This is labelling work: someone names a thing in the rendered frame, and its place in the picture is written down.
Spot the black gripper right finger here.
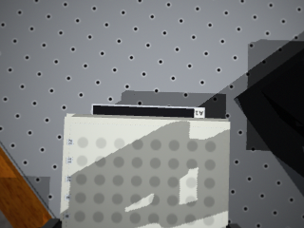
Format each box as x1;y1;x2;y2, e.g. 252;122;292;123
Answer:
226;223;240;228

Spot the white well plate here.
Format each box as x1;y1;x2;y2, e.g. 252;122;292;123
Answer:
60;114;230;228

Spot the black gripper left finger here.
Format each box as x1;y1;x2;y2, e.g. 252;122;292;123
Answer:
41;218;62;228

